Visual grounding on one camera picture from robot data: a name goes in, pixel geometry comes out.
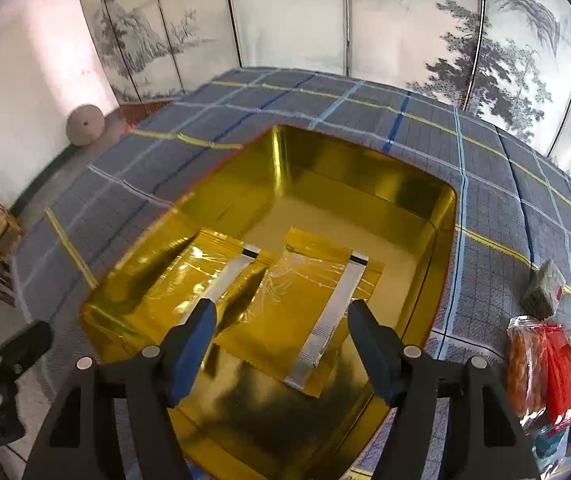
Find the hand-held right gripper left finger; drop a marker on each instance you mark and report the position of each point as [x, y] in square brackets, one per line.
[193, 355]

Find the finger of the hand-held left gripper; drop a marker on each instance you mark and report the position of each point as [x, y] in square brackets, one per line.
[25, 342]

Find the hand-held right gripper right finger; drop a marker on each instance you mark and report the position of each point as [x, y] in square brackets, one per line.
[373, 350]

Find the gold foil packet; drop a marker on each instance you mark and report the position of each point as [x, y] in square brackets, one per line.
[175, 280]
[285, 310]

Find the clear pastry packet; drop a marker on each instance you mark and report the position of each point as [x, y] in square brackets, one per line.
[525, 370]

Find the gold tin box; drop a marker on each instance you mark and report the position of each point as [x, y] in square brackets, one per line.
[315, 200]

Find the red snack packet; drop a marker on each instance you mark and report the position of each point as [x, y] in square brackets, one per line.
[563, 375]

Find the grey-green snack packet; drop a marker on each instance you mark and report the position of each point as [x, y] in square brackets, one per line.
[543, 290]

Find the teal snack packet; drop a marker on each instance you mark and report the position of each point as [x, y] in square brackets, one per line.
[548, 442]

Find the round stone disc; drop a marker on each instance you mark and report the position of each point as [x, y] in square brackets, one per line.
[85, 125]

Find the grey plaid blanket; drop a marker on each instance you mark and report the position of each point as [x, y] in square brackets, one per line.
[365, 110]

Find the wooden lattice panel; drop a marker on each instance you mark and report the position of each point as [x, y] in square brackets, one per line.
[150, 110]

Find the painted folding screen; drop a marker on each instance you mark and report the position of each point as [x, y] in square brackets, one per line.
[290, 10]

